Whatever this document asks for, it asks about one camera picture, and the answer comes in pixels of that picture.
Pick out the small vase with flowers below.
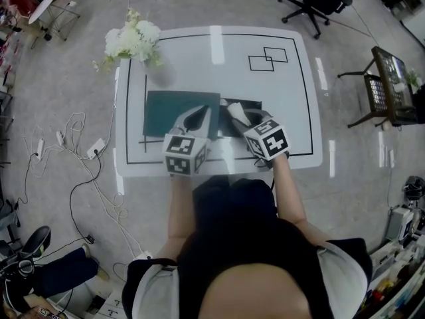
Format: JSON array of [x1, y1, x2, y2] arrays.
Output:
[[394, 67, 425, 94]]

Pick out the person's left forearm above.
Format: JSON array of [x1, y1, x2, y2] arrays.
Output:
[[167, 173, 197, 251]]

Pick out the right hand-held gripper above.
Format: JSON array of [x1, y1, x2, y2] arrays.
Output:
[[230, 109, 291, 169]]

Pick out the person's black and white shirt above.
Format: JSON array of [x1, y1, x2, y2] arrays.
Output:
[[121, 216, 375, 319]]

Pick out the dark metal side table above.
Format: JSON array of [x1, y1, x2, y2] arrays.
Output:
[[337, 45, 425, 132]]

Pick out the white flower bouquet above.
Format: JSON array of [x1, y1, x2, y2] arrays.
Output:
[[92, 7, 164, 74]]

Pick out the cluttered white desk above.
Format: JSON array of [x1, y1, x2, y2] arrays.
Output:
[[363, 234, 425, 319]]

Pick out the black power cable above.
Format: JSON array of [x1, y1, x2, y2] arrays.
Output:
[[68, 150, 102, 245]]

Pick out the person's right forearm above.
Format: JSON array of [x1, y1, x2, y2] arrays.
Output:
[[271, 154, 321, 242]]

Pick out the white drawer unit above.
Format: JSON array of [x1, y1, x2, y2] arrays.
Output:
[[96, 289, 129, 319]]

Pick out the dark teal tray box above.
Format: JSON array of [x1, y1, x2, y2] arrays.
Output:
[[142, 90, 263, 142]]

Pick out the white box device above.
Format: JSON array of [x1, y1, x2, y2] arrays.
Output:
[[386, 205, 416, 244]]

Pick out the person's black trousers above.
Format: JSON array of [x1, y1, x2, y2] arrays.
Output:
[[191, 174, 278, 221]]

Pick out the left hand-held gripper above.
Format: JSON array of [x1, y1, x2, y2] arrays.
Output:
[[161, 104, 214, 178]]

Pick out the round white folding table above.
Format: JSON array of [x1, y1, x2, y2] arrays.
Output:
[[28, 0, 81, 43]]

